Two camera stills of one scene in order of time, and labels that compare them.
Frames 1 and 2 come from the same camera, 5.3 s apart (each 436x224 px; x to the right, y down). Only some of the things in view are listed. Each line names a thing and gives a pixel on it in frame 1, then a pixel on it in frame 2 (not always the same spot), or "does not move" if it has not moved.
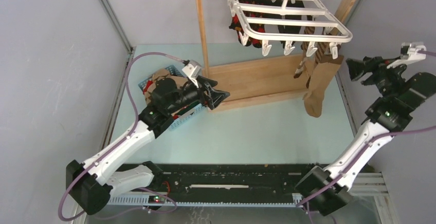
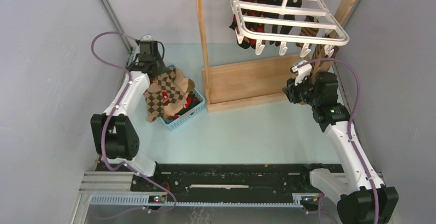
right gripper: x=377 y=65 -> x=291 y=89
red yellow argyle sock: x=235 y=24 -> x=246 y=42
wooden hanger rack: x=268 y=81 does not move
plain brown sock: x=322 y=75 -> x=323 y=56
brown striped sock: x=316 y=58 -> x=307 y=31
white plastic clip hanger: x=295 y=15 does not move
